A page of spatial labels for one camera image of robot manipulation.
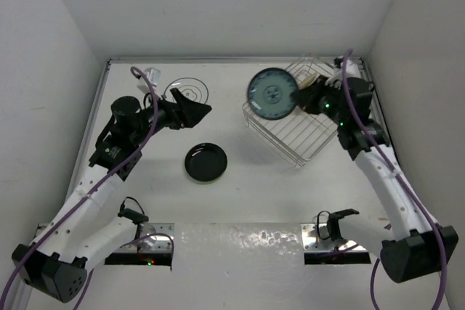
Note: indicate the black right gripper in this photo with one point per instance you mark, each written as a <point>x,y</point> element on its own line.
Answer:
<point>306,97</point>

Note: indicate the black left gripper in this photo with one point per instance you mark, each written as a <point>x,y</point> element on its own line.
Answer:
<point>189,113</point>

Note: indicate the cream beige plate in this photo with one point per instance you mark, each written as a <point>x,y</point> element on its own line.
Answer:
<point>309,80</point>

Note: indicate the white plate ring pattern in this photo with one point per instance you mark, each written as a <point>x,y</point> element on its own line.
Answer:
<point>192,88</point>

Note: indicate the teal blue patterned plate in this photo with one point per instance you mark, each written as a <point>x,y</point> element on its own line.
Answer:
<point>270,94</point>

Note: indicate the black plate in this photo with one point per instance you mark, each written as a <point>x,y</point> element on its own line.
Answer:
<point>205,162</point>

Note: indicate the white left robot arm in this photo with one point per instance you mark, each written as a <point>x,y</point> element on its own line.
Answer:
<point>57,262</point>

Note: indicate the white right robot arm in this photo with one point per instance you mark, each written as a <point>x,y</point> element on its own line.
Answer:
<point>416,245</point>

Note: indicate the silver wire dish rack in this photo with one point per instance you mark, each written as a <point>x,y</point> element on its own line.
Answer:
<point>299,136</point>

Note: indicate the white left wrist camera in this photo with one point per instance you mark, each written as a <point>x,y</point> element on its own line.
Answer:
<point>153,75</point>

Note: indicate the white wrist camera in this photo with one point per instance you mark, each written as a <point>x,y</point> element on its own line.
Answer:
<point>351,71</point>
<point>153,75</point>

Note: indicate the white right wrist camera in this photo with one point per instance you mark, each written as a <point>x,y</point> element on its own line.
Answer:
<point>351,71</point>

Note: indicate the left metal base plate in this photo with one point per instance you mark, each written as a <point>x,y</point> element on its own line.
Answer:
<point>154,237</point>

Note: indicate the metal base plate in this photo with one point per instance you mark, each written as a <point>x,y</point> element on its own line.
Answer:
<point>154,237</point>
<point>313,243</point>

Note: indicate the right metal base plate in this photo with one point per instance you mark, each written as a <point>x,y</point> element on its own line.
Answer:
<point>313,243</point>

